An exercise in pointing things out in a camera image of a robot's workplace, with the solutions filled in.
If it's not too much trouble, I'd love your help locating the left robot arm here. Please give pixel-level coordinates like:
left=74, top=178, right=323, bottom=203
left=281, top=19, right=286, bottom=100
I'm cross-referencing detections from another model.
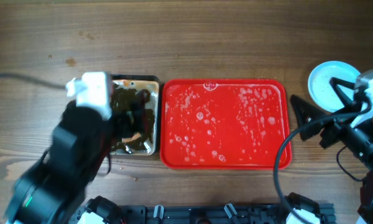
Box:
left=5, top=101, right=113, bottom=223

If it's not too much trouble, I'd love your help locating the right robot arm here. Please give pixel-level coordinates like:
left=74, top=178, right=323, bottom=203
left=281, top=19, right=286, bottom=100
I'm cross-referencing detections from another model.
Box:
left=281, top=78, right=373, bottom=223

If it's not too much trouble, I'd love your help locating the black water tray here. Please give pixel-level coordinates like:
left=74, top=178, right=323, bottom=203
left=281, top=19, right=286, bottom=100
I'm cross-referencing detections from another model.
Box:
left=111, top=75, right=161, bottom=156

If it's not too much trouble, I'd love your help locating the white plate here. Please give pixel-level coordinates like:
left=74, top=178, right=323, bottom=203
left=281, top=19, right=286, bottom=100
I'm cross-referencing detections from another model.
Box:
left=308, top=61, right=360, bottom=112

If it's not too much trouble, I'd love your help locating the orange green scrub sponge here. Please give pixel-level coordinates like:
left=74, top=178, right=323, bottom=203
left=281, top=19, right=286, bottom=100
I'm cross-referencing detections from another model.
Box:
left=122, top=132, right=141, bottom=144

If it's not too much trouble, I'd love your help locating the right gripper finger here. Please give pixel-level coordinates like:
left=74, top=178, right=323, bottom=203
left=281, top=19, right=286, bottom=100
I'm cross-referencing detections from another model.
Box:
left=329, top=77, right=356, bottom=107
left=290, top=95, right=326, bottom=141

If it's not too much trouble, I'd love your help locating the red plastic tray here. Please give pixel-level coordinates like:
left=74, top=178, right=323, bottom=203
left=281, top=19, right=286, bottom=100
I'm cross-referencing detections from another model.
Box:
left=160, top=79, right=290, bottom=170

